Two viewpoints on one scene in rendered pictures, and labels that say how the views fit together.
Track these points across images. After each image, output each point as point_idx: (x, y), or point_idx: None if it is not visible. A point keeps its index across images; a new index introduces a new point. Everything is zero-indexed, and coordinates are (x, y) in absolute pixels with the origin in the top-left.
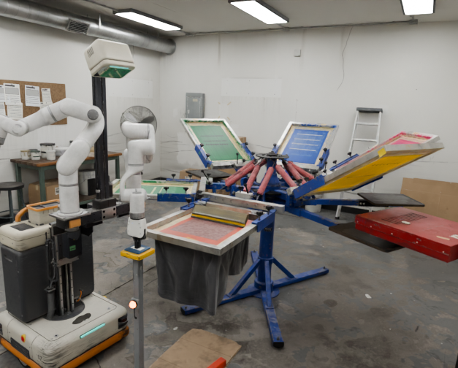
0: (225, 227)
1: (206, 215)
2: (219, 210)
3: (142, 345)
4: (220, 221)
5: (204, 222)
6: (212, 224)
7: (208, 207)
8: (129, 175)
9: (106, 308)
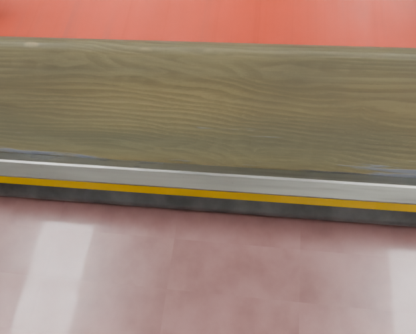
0: (346, 313)
1: (36, 176)
2: (169, 75)
3: None
4: (236, 199)
5: (58, 266)
6: (174, 287)
7: (8, 57)
8: None
9: None
